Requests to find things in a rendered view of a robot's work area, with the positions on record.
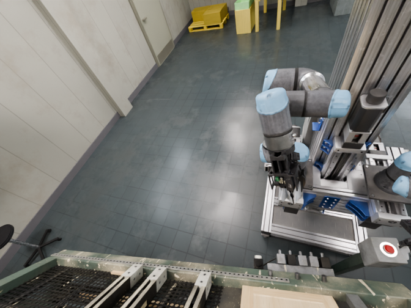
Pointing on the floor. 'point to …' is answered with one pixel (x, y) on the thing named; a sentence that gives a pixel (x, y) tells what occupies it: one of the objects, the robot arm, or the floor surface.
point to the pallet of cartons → (209, 17)
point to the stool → (6, 230)
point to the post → (348, 264)
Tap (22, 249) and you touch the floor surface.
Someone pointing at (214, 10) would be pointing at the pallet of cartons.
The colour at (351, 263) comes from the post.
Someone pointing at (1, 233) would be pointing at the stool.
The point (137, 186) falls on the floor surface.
